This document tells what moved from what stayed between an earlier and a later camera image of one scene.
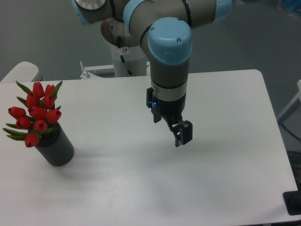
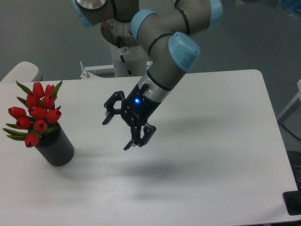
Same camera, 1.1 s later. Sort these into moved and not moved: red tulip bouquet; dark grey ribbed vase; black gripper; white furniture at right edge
Moved: black gripper
Not moved: red tulip bouquet; white furniture at right edge; dark grey ribbed vase
